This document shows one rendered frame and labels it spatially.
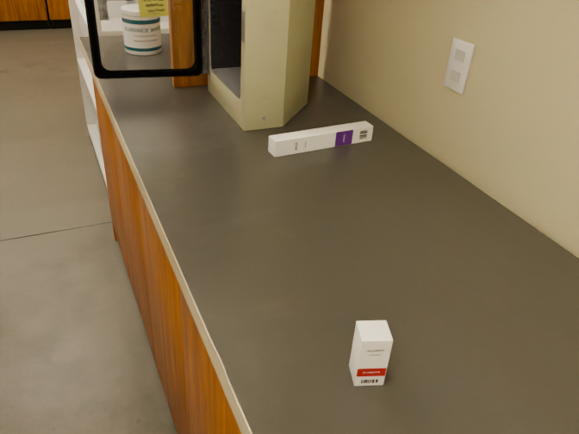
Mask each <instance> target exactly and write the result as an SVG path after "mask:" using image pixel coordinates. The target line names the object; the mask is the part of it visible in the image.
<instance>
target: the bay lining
mask: <svg viewBox="0 0 579 434"><path fill-rule="evenodd" d="M241 7H242V0H209V20H210V65H211V69H221V68H233V67H241Z"/></svg>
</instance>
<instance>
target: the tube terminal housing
mask: <svg viewBox="0 0 579 434"><path fill-rule="evenodd" d="M241 10H243V11H244V12H245V43H244V42H243V41H241V78H240V99H238V98H237V97H236V96H235V95H234V94H233V92H232V91H231V90H230V89H229V88H228V87H227V86H226V85H225V84H224V83H223V82H222V81H221V80H220V79H219V78H218V77H217V76H216V75H215V74H214V73H213V72H212V69H211V65H210V20H209V68H210V75H209V74H208V91H209V92H210V93H211V94H212V96H213V97H214V98H215V99H216V100H217V101H218V103H219V104H220V105H221V106H222V107H223V108H224V109H225V110H226V111H227V112H228V113H229V114H230V115H231V117H232V118H233V119H234V120H235V121H236V122H237V124H238V125H239V126H240V127H241V128H242V129H243V131H250V130H258V129H265V128H273V127H283V126H284V125H285V124H286V123H287V122H288V121H289V120H290V119H291V118H292V117H293V116H294V115H295V114H297V113H298V112H299V111H300V110H301V109H302V108H303V107H304V106H305V105H306V104H307V103H308V85H309V73H310V63H311V52H312V41H313V31H314V10H315V0H242V7H241Z"/></svg>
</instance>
